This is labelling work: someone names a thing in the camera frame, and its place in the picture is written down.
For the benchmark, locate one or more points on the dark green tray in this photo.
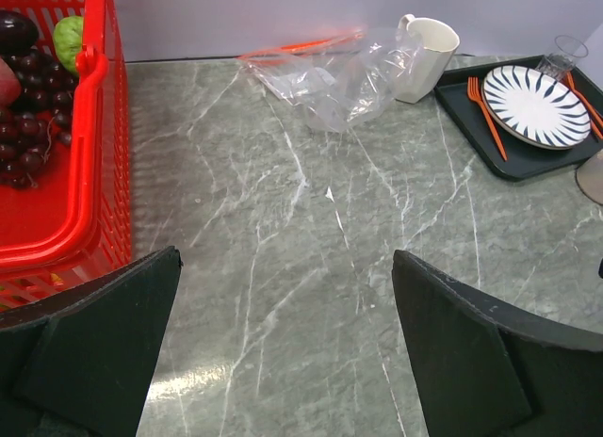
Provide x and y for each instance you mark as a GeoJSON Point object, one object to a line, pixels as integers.
{"type": "Point", "coordinates": [524, 161]}

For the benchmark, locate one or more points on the beige mug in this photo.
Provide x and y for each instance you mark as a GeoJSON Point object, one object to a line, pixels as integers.
{"type": "Point", "coordinates": [589, 178]}

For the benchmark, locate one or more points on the blue striped white plate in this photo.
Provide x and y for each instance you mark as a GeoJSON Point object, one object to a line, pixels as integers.
{"type": "Point", "coordinates": [535, 107]}

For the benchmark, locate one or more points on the pink peach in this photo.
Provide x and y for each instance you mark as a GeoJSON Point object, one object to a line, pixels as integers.
{"type": "Point", "coordinates": [10, 87]}

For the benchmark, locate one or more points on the red plastic basket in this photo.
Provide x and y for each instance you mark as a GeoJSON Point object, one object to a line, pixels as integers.
{"type": "Point", "coordinates": [74, 225]}

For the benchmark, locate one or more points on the green round fruit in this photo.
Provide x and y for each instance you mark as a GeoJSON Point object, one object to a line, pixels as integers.
{"type": "Point", "coordinates": [68, 41]}

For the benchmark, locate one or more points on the orange plastic fork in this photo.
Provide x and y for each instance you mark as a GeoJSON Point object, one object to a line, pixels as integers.
{"type": "Point", "coordinates": [474, 94]}

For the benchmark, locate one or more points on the orange plastic spoon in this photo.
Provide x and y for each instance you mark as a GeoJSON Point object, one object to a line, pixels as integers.
{"type": "Point", "coordinates": [596, 119]}

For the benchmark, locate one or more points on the dark red grape bunch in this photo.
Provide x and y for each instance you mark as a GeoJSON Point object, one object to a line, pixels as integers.
{"type": "Point", "coordinates": [38, 120]}

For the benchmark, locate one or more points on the clear drinking glass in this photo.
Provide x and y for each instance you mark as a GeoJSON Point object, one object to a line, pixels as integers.
{"type": "Point", "coordinates": [563, 56]}

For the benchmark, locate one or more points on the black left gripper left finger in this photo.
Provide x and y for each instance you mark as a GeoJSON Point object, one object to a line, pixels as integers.
{"type": "Point", "coordinates": [81, 362]}

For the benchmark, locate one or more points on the purple eggplant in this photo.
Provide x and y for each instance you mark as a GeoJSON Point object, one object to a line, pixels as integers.
{"type": "Point", "coordinates": [17, 33]}

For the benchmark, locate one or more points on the clear zip top bag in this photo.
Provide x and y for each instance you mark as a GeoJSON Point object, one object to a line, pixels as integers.
{"type": "Point", "coordinates": [338, 83]}

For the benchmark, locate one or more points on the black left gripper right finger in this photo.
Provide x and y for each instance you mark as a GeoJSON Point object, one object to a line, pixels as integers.
{"type": "Point", "coordinates": [484, 367]}

